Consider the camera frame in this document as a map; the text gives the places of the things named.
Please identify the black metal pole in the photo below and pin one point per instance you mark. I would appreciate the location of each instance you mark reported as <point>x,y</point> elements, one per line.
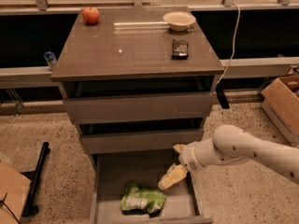
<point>30,209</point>

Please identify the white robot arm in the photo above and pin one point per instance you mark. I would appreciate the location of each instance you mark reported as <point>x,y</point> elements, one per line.
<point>231,145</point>

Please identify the white bowl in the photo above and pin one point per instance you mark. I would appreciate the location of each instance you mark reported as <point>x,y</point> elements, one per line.
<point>179,21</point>

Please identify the red apple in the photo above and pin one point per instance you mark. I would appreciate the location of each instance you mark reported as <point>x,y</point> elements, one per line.
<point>90,15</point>

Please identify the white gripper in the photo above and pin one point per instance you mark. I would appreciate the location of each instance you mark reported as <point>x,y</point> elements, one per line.
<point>188,158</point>

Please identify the cardboard box right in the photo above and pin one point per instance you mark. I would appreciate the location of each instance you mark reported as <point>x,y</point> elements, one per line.
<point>281,104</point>

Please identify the cardboard sheet left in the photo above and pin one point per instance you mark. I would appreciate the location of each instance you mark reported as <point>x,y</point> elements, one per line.
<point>14,188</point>

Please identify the top drawer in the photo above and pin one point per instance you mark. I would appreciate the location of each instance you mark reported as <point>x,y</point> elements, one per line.
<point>116,109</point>

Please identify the middle drawer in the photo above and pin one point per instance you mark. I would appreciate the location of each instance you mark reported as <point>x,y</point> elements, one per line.
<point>126,142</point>

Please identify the black snack bar packet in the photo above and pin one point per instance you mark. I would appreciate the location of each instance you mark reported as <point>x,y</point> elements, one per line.
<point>180,49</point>

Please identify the green rice chip bag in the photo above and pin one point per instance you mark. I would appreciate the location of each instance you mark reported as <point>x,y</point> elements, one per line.
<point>139,197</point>

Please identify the plastic water bottle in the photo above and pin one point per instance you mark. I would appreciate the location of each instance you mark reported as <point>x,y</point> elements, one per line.
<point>50,59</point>

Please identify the grey drawer cabinet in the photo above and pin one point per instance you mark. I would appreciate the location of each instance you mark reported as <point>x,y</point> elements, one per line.
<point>128,52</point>

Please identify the open bottom drawer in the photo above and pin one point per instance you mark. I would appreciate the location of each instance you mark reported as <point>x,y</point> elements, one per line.
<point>114,171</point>

